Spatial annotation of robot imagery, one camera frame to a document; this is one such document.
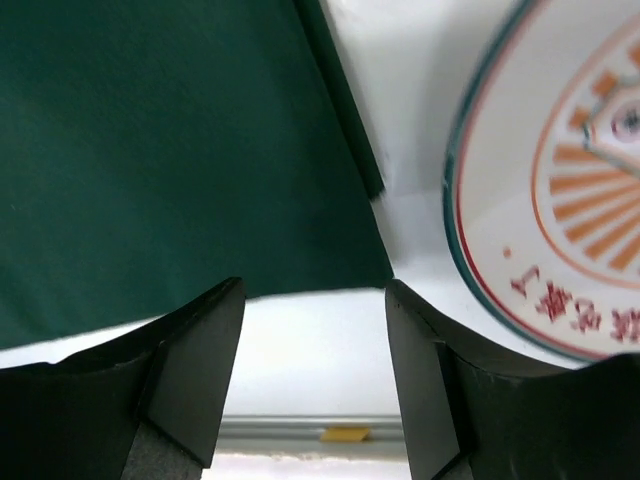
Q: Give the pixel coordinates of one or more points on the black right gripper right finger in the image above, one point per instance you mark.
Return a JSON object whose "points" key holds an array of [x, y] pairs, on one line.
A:
{"points": [[465, 399]]}

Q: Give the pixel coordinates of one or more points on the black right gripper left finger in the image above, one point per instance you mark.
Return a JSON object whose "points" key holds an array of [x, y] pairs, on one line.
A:
{"points": [[145, 405]]}

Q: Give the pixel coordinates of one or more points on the white plate orange sunburst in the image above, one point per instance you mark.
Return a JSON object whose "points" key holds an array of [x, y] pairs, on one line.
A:
{"points": [[541, 182]]}

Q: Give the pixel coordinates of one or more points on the dark green cloth placemat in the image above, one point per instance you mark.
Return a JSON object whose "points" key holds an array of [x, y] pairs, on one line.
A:
{"points": [[152, 149]]}

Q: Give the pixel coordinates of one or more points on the aluminium table frame rail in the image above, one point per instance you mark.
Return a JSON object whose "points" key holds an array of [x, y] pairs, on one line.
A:
{"points": [[365, 436]]}

